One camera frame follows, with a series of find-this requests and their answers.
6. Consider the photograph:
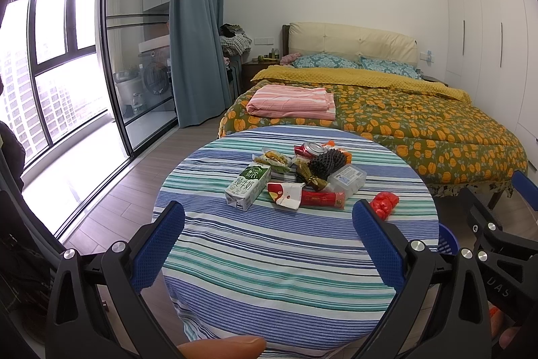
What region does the clear plastic floss box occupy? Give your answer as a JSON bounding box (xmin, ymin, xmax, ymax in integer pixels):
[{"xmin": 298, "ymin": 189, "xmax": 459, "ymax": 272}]
[{"xmin": 325, "ymin": 164, "xmax": 368, "ymax": 199}]

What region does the orange snack wrapper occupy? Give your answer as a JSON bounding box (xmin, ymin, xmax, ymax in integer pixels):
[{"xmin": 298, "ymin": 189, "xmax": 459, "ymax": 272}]
[{"xmin": 324, "ymin": 140, "xmax": 352, "ymax": 164}]

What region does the red snack wrapper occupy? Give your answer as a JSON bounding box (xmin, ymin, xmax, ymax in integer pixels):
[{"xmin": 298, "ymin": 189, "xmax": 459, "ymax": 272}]
[{"xmin": 300, "ymin": 190, "xmax": 346, "ymax": 210}]

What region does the green white milk carton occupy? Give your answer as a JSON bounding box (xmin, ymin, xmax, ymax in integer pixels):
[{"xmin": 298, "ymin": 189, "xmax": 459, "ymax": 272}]
[{"xmin": 225, "ymin": 162, "xmax": 271, "ymax": 211}]

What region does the red white paper carton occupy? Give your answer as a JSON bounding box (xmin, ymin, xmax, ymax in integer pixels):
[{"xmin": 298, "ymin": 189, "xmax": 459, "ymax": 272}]
[{"xmin": 267, "ymin": 181, "xmax": 305, "ymax": 211}]

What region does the crushed red soda can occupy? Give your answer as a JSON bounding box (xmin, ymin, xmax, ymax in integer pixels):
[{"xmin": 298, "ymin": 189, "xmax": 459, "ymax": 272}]
[{"xmin": 294, "ymin": 142, "xmax": 326, "ymax": 159}]

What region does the yellow snack bag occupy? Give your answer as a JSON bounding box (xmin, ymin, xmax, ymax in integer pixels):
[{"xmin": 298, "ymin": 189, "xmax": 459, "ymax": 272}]
[{"xmin": 253, "ymin": 148, "xmax": 292, "ymax": 168}]

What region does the gold foil wrapper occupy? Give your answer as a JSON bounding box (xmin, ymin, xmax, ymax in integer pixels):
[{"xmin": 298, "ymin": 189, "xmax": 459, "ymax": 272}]
[{"xmin": 295, "ymin": 160, "xmax": 328, "ymax": 191}]

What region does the person's right hand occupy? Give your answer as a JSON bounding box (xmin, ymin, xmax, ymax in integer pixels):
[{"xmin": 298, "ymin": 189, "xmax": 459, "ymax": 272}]
[{"xmin": 489, "ymin": 305, "xmax": 532, "ymax": 358}]

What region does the person's left hand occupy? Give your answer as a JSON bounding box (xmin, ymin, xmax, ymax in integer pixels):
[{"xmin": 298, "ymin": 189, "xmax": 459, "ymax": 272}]
[{"xmin": 177, "ymin": 335, "xmax": 266, "ymax": 359}]

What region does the blue plastic waste basket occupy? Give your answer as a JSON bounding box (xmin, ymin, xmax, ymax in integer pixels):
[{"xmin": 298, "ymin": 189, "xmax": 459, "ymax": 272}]
[{"xmin": 438, "ymin": 222, "xmax": 460, "ymax": 255}]

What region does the orange floral green quilt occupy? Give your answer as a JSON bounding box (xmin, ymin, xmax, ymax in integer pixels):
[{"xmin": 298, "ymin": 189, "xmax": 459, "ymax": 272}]
[{"xmin": 219, "ymin": 66, "xmax": 528, "ymax": 197}]

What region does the striped blue green tablecloth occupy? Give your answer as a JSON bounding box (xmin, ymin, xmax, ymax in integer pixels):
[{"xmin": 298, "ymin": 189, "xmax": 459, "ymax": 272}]
[{"xmin": 154, "ymin": 126, "xmax": 438, "ymax": 358}]

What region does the teal patterned pillow right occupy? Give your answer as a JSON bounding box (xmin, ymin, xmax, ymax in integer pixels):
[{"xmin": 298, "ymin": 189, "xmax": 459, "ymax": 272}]
[{"xmin": 360, "ymin": 57, "xmax": 422, "ymax": 80}]

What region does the teal patterned pillow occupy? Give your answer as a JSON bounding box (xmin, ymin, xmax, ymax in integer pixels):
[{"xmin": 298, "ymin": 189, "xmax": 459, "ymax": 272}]
[
  {"xmin": 292, "ymin": 53, "xmax": 362, "ymax": 69},
  {"xmin": 360, "ymin": 57, "xmax": 422, "ymax": 80}
]

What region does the white wardrobe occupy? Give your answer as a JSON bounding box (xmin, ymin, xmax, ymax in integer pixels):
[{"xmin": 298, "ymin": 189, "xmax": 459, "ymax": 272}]
[{"xmin": 445, "ymin": 0, "xmax": 537, "ymax": 176}]

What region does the folded pink striped blanket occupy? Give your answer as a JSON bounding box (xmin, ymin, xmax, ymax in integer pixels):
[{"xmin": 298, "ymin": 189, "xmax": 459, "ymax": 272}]
[{"xmin": 246, "ymin": 84, "xmax": 336, "ymax": 121}]

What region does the teal patterned pillow left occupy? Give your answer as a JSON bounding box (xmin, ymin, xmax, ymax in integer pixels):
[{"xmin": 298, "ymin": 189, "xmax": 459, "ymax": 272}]
[{"xmin": 292, "ymin": 53, "xmax": 362, "ymax": 69}]

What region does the washing machine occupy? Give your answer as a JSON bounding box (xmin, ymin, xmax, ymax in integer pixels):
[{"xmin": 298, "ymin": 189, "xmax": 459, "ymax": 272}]
[{"xmin": 139, "ymin": 46, "xmax": 171, "ymax": 107}]

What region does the cream padded headboard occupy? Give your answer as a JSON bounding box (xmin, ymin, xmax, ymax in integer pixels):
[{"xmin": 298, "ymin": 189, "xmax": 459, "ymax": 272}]
[{"xmin": 287, "ymin": 22, "xmax": 419, "ymax": 67}]

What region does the dark wooden nightstand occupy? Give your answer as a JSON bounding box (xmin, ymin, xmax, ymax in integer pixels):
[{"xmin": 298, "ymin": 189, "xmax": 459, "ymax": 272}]
[{"xmin": 240, "ymin": 60, "xmax": 278, "ymax": 94}]

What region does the black sliding glass door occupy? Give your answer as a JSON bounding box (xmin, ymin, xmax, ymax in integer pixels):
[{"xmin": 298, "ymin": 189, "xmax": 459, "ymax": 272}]
[{"xmin": 98, "ymin": 0, "xmax": 176, "ymax": 157}]

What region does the pile of clothes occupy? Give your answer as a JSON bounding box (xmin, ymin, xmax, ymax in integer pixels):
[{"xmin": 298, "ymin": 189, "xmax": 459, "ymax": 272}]
[{"xmin": 219, "ymin": 24, "xmax": 253, "ymax": 57}]

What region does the teal blue curtain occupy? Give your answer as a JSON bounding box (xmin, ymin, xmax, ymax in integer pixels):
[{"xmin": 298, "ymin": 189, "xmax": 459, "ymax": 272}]
[{"xmin": 169, "ymin": 0, "xmax": 231, "ymax": 128}]

